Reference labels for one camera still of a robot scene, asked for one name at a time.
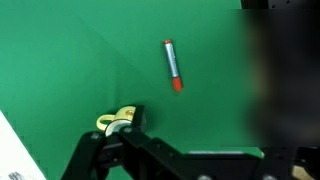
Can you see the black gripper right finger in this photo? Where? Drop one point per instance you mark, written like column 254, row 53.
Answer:
column 280, row 160

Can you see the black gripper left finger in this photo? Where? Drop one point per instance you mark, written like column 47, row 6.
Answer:
column 90, row 153

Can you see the red marker with grey barrel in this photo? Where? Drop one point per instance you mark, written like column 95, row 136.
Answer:
column 171, row 61

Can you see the green table cloth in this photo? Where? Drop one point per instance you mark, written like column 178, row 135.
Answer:
column 66, row 66

